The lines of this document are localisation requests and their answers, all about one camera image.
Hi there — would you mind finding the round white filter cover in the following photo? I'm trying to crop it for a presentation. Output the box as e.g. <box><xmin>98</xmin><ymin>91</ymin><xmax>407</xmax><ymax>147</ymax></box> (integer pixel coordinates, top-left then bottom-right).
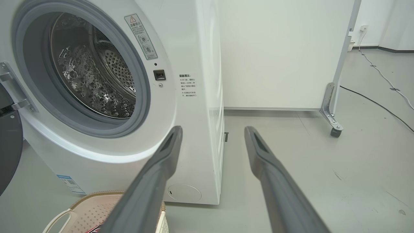
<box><xmin>167</xmin><ymin>184</ymin><xmax>202</xmax><ymax>203</ymax></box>

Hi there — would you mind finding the steel washing machine drum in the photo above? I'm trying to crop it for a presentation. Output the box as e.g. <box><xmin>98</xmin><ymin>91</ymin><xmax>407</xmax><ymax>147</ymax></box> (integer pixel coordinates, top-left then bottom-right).
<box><xmin>49</xmin><ymin>13</ymin><xmax>136</xmax><ymax>119</ymax></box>

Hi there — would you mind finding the metal bracket with caster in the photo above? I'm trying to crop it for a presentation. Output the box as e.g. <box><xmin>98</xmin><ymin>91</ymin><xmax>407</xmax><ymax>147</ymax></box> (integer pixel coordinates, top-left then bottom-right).
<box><xmin>320</xmin><ymin>82</ymin><xmax>344</xmax><ymax>138</ymax></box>

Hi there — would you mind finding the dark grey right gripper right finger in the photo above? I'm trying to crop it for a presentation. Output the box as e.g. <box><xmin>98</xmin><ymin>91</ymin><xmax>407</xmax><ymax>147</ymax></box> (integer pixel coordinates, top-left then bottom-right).
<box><xmin>244</xmin><ymin>126</ymin><xmax>330</xmax><ymax>233</ymax></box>

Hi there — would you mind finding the blue energy label sticker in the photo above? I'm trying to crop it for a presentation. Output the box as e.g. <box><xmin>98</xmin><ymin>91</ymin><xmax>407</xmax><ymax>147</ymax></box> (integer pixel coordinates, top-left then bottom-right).
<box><xmin>57</xmin><ymin>175</ymin><xmax>86</xmax><ymax>195</ymax></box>

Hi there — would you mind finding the grey warning label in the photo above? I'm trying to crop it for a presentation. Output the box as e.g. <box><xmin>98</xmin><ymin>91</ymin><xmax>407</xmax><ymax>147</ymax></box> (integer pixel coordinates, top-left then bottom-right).
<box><xmin>125</xmin><ymin>14</ymin><xmax>158</xmax><ymax>61</ymax></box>

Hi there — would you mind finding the black text notice sticker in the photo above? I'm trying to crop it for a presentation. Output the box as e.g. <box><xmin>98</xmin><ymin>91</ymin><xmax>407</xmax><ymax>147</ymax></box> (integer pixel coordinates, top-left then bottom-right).
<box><xmin>179</xmin><ymin>74</ymin><xmax>197</xmax><ymax>98</ymax></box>

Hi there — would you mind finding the black floor cable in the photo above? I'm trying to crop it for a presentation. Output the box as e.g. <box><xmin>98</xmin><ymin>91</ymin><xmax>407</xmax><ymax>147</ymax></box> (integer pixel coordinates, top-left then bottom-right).
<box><xmin>340</xmin><ymin>85</ymin><xmax>414</xmax><ymax>133</ymax></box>

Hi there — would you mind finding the washing machine glass door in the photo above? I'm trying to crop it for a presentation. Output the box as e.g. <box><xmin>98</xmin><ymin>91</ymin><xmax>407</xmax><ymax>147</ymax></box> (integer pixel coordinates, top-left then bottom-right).
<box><xmin>0</xmin><ymin>83</ymin><xmax>24</xmax><ymax>196</ymax></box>

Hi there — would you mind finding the cream perforated laundry basket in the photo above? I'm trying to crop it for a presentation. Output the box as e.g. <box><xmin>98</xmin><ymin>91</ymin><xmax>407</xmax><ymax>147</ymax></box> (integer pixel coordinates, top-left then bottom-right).
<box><xmin>42</xmin><ymin>191</ymin><xmax>169</xmax><ymax>233</ymax></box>

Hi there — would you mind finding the white partition board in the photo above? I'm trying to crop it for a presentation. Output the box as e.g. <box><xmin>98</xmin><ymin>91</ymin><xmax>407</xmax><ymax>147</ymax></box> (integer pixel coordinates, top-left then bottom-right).
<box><xmin>216</xmin><ymin>0</ymin><xmax>362</xmax><ymax>112</ymax></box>

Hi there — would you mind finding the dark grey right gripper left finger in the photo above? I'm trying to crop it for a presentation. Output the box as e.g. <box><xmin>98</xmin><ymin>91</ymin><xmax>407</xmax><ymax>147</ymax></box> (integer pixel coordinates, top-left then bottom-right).
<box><xmin>100</xmin><ymin>126</ymin><xmax>183</xmax><ymax>233</ymax></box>

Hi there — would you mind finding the metal door hinge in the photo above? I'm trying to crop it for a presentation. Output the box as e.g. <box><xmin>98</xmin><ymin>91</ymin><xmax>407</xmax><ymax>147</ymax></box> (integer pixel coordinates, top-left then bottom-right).
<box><xmin>0</xmin><ymin>61</ymin><xmax>38</xmax><ymax>113</ymax></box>

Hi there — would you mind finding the white washing machine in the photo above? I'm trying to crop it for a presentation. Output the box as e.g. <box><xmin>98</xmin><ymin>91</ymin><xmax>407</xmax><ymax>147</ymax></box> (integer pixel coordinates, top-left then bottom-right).
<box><xmin>0</xmin><ymin>0</ymin><xmax>225</xmax><ymax>206</ymax></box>

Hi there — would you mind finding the white floor cable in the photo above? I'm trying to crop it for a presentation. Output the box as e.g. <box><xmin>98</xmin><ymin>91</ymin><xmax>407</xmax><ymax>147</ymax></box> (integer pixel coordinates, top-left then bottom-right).
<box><xmin>358</xmin><ymin>28</ymin><xmax>414</xmax><ymax>110</ymax></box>

